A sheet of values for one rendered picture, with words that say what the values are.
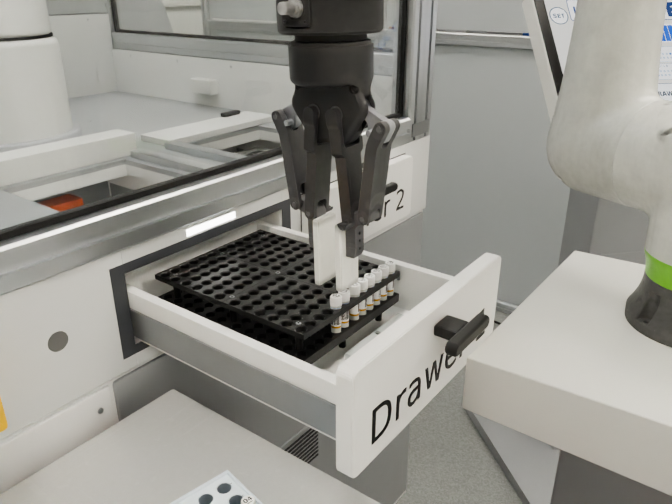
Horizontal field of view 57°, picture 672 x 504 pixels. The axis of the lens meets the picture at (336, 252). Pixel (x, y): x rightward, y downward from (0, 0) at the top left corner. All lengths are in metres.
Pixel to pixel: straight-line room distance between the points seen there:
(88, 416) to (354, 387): 0.35
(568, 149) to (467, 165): 1.63
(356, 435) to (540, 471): 1.29
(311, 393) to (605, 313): 0.42
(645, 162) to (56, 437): 0.70
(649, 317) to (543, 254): 1.62
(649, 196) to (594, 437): 0.27
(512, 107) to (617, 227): 0.88
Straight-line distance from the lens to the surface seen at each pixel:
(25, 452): 0.73
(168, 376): 0.80
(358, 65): 0.54
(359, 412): 0.52
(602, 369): 0.72
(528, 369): 0.70
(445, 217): 2.54
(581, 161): 0.81
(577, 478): 0.89
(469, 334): 0.59
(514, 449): 1.84
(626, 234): 1.59
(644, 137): 0.77
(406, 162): 1.09
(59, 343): 0.69
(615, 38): 0.81
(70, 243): 0.66
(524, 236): 2.42
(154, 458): 0.69
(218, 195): 0.78
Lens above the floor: 1.21
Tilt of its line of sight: 24 degrees down
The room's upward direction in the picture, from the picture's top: straight up
